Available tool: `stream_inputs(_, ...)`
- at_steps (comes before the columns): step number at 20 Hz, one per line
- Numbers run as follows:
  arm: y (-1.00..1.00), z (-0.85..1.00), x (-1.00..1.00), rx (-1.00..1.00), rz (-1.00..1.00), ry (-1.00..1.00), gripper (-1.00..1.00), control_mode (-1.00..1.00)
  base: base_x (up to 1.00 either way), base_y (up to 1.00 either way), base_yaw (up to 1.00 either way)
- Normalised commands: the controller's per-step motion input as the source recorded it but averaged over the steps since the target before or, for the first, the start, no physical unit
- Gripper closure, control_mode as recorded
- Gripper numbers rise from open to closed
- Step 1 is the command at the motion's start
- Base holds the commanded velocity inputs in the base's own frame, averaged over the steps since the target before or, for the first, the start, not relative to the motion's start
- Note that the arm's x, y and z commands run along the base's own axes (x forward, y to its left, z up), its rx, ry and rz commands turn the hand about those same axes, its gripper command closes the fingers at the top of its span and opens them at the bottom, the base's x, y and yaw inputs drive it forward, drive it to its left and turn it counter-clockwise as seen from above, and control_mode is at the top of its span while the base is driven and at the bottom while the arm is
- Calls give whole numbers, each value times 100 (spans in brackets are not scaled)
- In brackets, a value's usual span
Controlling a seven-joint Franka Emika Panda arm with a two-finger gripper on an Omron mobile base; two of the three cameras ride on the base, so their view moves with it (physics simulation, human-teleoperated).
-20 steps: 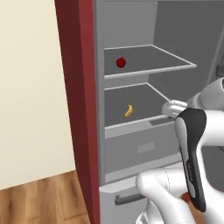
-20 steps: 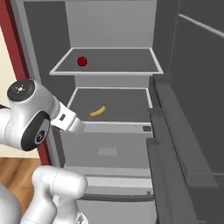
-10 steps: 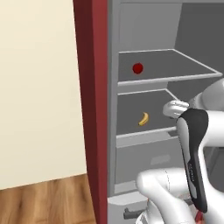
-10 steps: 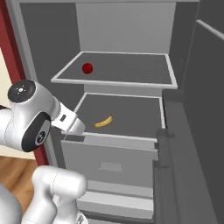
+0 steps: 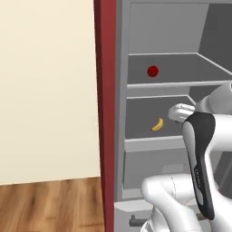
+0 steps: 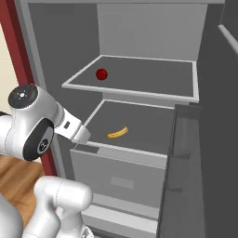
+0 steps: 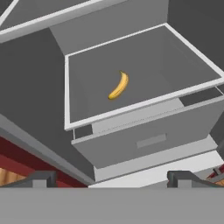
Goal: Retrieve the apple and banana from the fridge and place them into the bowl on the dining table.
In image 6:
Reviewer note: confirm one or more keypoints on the dark red cabinet panel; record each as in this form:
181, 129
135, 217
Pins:
17, 43

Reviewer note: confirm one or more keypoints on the grey fridge door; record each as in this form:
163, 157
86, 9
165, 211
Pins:
214, 124

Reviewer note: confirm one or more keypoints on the grey fridge drawer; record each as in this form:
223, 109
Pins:
124, 176

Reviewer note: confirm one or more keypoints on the yellow banana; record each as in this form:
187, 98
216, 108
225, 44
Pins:
118, 133

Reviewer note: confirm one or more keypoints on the grey fridge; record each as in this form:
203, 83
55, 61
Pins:
148, 28

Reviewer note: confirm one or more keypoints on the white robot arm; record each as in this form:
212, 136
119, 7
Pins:
34, 124

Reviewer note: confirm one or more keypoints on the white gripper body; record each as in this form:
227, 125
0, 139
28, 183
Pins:
82, 134

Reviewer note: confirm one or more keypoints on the red apple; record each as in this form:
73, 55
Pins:
101, 74

